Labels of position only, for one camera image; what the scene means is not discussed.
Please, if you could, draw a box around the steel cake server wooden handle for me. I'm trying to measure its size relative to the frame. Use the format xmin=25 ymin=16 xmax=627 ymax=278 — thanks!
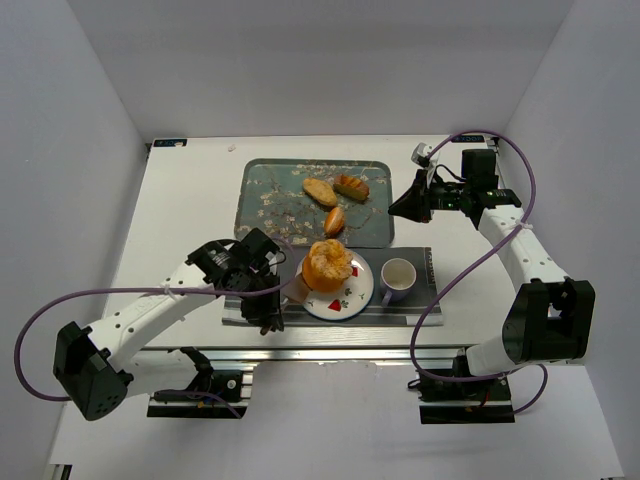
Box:
xmin=281 ymin=275 xmax=311 ymax=304

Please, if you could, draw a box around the round orange sponge cake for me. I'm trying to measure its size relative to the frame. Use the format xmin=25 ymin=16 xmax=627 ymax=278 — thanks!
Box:
xmin=302 ymin=239 xmax=353 ymax=293

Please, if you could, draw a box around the blossom pattern grey tray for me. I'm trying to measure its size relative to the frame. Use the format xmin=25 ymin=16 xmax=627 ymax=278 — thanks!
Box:
xmin=234 ymin=158 xmax=395 ymax=248

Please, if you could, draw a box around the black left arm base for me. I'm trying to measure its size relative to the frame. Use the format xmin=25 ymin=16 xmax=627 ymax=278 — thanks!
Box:
xmin=147 ymin=347 xmax=248 ymax=419

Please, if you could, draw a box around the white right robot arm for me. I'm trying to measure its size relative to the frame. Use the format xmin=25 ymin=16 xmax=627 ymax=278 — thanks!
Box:
xmin=388 ymin=143 xmax=595 ymax=380

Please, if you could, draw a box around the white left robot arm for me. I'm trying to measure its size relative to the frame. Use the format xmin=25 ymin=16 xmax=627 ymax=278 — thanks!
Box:
xmin=53 ymin=229 xmax=287 ymax=421

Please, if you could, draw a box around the sesame bun bread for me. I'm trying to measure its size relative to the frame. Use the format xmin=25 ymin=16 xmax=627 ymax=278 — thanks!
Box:
xmin=324 ymin=207 xmax=345 ymax=238

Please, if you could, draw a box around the oval flat bread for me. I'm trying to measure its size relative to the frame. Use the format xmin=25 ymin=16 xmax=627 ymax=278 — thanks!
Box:
xmin=303 ymin=178 xmax=338 ymax=207

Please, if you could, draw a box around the blue label right corner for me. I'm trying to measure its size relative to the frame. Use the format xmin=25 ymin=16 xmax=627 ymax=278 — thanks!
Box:
xmin=450 ymin=134 xmax=485 ymax=144

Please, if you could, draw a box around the blue label corner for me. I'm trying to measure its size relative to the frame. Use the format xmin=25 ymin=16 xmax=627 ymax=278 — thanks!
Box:
xmin=152 ymin=138 xmax=187 ymax=148
xmin=450 ymin=134 xmax=485 ymax=144

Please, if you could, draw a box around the sliced baguette piece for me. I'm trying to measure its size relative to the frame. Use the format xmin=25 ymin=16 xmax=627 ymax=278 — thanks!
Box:
xmin=333 ymin=174 xmax=370 ymax=202

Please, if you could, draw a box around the purple ceramic mug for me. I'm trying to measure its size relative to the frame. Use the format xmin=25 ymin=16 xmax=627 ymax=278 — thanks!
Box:
xmin=380 ymin=258 xmax=417 ymax=308

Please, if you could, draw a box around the watermelon pattern white plate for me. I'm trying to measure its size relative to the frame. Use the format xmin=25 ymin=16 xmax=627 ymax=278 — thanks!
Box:
xmin=302 ymin=251 xmax=375 ymax=322

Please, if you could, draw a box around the grey cloth placemat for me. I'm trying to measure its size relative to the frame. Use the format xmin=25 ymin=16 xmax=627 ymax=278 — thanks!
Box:
xmin=221 ymin=246 xmax=444 ymax=328

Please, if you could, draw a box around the blue label left corner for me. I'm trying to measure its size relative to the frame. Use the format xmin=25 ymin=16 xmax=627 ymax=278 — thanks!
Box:
xmin=152 ymin=138 xmax=187 ymax=148

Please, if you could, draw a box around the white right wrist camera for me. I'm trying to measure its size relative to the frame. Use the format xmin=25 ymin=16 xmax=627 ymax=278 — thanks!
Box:
xmin=411 ymin=142 xmax=439 ymax=187

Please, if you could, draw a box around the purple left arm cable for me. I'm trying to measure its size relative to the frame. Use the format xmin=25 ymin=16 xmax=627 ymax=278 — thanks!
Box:
xmin=13 ymin=237 xmax=297 ymax=419

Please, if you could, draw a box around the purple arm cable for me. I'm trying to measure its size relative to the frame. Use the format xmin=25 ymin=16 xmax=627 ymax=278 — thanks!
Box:
xmin=409 ymin=130 xmax=547 ymax=415
xmin=13 ymin=237 xmax=297 ymax=419

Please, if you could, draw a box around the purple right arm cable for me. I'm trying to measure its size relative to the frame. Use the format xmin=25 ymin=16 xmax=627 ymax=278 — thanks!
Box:
xmin=409 ymin=130 xmax=547 ymax=415

